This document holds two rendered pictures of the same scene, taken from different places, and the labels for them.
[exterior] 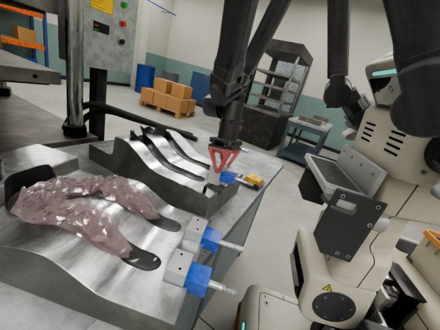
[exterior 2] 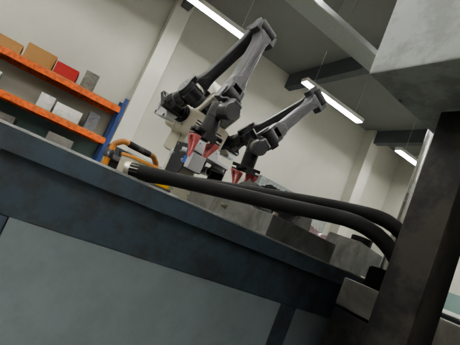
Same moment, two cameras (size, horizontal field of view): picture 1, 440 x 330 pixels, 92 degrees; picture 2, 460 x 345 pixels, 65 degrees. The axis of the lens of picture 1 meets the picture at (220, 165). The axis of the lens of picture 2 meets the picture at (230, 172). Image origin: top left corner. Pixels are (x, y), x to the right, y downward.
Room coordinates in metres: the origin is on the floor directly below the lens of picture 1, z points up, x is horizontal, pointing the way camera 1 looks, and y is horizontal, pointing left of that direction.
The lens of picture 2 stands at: (1.75, 0.83, 0.79)
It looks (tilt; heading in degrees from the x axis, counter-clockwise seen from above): 8 degrees up; 218
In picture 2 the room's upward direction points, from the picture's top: 23 degrees clockwise
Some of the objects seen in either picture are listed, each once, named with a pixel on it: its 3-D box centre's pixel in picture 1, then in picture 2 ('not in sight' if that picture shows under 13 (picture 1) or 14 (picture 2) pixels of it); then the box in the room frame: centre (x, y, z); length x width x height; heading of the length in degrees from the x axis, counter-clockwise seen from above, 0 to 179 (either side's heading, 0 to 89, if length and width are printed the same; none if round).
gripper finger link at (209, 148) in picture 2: not in sight; (203, 148); (0.87, 0.00, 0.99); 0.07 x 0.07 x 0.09; 68
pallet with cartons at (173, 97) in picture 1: (169, 97); not in sight; (5.61, 1.73, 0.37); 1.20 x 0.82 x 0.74; 73
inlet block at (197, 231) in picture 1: (215, 240); not in sight; (0.38, -0.04, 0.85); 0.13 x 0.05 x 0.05; 85
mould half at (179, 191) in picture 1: (168, 160); (256, 211); (0.71, 0.19, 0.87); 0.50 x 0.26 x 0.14; 68
